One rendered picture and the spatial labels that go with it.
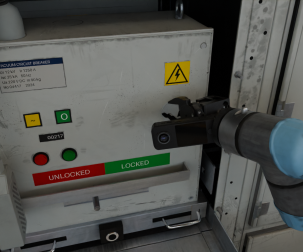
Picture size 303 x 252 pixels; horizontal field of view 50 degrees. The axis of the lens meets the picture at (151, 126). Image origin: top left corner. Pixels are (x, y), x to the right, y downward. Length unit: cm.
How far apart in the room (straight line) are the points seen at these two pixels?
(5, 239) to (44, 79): 33
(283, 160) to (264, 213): 54
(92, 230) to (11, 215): 26
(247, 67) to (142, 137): 27
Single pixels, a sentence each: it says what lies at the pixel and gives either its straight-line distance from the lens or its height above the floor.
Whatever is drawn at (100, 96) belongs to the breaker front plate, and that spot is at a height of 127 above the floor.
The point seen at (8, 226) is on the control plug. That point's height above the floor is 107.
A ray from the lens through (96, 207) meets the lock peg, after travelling 77.
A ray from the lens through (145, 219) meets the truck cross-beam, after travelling 89.
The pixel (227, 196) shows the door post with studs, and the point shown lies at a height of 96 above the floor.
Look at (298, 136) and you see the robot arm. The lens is 44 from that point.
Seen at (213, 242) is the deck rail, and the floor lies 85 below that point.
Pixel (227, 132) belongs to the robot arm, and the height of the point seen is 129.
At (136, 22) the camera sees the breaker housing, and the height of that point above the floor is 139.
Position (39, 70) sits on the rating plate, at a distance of 65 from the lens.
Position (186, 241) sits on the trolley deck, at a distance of 93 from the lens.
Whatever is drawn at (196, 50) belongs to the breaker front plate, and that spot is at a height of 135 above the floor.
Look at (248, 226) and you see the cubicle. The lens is 103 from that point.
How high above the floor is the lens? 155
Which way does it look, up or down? 30 degrees down
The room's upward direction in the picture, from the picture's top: straight up
